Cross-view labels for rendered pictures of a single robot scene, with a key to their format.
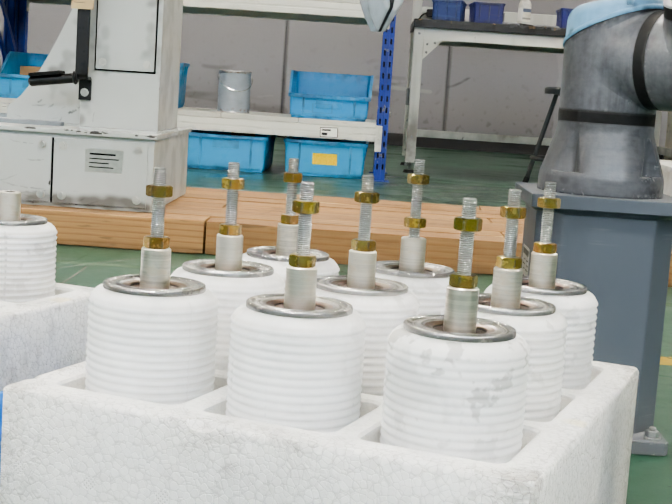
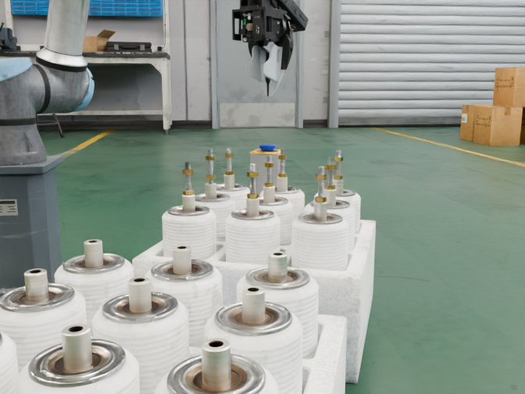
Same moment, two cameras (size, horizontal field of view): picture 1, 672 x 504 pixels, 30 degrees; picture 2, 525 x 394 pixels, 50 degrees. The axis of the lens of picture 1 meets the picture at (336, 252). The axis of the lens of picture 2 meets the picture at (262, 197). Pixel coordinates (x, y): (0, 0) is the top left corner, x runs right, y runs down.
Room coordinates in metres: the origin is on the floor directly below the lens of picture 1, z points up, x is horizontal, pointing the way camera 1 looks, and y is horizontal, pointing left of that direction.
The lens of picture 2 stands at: (1.14, 1.03, 0.47)
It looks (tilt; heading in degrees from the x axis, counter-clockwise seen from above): 11 degrees down; 262
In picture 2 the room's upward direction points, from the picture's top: straight up
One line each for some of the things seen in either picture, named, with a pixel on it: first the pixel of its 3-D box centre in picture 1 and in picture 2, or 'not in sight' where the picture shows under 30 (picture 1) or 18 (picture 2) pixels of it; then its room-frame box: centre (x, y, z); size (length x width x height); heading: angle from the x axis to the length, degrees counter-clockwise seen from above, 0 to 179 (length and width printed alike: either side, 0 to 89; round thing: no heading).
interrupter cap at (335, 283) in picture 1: (360, 287); (269, 201); (0.98, -0.02, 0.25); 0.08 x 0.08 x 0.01
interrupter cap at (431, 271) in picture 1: (411, 270); (211, 198); (1.09, -0.07, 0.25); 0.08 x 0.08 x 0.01
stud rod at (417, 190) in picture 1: (416, 202); (210, 168); (1.09, -0.07, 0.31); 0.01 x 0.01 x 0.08
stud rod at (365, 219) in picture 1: (365, 223); (269, 175); (0.98, -0.02, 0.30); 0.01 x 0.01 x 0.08
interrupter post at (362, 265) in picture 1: (361, 270); (269, 195); (0.98, -0.02, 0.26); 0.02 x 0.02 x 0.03
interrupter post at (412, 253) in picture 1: (412, 256); (210, 191); (1.09, -0.07, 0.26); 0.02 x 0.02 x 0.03
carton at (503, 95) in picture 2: not in sight; (518, 87); (-1.48, -3.20, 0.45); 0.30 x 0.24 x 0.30; 90
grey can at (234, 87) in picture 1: (234, 91); not in sight; (5.77, 0.51, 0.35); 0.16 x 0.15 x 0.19; 89
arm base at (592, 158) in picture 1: (603, 152); (9, 139); (1.54, -0.32, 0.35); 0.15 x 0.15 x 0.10
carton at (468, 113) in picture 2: not in sight; (483, 122); (-1.38, -3.53, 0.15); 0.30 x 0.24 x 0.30; 178
